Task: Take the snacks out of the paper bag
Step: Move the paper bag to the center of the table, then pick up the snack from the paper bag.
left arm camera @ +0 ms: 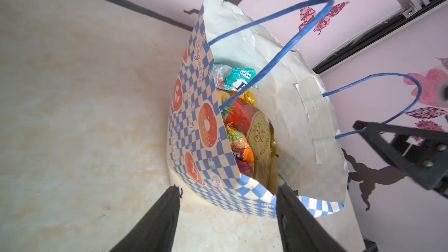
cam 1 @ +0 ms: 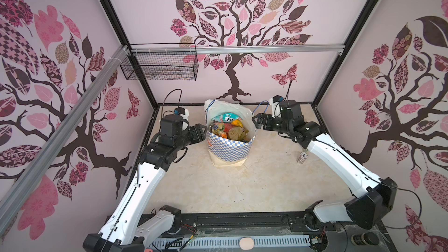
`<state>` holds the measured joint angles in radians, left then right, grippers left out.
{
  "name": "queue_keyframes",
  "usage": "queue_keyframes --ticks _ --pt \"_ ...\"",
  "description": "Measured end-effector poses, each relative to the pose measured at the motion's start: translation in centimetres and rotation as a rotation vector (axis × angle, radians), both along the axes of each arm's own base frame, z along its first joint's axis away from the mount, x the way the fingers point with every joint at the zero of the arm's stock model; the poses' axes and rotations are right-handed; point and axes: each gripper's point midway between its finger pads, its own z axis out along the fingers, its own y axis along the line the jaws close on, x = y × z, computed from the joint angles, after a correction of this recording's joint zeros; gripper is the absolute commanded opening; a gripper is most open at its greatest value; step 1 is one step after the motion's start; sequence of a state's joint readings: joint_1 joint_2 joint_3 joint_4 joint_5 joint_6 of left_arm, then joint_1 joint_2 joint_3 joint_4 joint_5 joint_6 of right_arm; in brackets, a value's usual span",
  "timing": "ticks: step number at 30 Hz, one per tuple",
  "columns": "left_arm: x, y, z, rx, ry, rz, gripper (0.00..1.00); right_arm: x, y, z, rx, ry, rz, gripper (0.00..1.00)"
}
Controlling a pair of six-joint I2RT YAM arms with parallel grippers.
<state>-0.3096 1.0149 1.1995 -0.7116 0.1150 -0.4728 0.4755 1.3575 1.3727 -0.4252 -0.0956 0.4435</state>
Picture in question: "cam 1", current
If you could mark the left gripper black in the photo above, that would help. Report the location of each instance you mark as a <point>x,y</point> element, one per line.
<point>196,131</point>

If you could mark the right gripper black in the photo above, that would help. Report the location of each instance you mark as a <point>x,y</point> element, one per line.
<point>262,121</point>

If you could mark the teal snack packet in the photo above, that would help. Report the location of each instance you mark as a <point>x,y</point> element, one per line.
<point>226,118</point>

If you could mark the blue checkered paper bag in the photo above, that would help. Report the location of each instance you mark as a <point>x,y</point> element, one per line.
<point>223,152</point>

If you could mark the gold candy bag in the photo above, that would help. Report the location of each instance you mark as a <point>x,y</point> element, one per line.
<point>230,132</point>

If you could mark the yellow snack packet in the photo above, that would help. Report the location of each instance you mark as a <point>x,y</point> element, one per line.
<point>237,123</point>

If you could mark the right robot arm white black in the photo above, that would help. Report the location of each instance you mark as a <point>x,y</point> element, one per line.
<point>372,196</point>

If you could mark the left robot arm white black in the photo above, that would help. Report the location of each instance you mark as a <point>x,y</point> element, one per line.
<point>123,232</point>

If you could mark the small clear wrapped candy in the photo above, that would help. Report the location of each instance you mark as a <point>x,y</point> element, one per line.
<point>302,157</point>

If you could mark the beige round sticker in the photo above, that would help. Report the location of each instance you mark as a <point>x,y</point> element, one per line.
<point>246,243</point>

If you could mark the black round knob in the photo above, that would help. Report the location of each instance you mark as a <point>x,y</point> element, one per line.
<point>365,239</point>

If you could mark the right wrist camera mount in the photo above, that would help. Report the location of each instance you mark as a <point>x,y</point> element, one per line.
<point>275,105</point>

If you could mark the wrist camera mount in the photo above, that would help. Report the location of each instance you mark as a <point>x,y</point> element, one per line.
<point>275,105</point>
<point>183,112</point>

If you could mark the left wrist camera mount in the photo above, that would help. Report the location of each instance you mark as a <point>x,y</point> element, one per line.
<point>183,112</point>

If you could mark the black wire basket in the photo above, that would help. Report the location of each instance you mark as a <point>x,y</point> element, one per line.
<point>161,61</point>

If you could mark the aluminium rail back wall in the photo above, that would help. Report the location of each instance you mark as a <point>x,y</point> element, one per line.
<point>306,48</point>

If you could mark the aluminium rail wall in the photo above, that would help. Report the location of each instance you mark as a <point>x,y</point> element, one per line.
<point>27,182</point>
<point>306,48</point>

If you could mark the white slotted cable duct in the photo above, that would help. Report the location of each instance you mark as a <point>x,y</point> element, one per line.
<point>206,243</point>

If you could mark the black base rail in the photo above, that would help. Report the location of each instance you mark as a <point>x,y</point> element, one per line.
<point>332,237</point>

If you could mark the aluminium rail left wall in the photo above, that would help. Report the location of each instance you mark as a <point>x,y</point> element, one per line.
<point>27,182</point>

